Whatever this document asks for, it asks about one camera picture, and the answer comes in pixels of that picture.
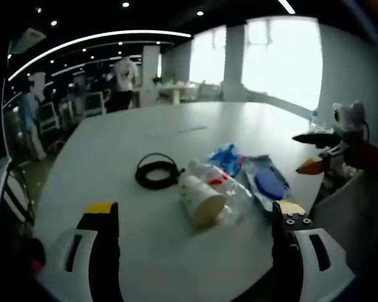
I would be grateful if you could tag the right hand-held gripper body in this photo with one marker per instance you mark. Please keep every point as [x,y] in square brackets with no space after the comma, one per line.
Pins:
[349,118]

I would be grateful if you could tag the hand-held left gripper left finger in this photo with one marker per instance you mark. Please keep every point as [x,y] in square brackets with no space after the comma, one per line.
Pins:
[94,251]

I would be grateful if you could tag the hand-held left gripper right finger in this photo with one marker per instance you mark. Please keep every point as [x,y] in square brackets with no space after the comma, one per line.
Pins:
[297,251]

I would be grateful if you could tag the clear pouch with blue disc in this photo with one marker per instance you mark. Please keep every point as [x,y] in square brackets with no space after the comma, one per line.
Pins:
[267,181]

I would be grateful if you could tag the blue packet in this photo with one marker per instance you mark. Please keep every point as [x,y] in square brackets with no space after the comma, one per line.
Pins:
[228,158]

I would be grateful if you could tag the clear plastic bottle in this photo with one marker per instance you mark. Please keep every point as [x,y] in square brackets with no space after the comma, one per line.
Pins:
[217,182]

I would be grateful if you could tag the white paper cup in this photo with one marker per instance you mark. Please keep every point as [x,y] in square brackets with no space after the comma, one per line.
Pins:
[200,198]

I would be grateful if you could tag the grey tabletop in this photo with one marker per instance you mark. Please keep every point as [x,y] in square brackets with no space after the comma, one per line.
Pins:
[138,138]

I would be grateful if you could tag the grey chair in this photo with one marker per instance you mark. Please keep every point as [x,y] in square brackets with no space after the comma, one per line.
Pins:
[349,220]

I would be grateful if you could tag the black office chair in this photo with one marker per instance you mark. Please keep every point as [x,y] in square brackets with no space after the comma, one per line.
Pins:
[11,195]

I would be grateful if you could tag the white cluttered table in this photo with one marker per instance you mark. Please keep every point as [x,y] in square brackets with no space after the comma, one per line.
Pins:
[189,89]

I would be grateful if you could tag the white chair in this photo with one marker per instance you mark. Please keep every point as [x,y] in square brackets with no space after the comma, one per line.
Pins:
[94,105]
[48,116]

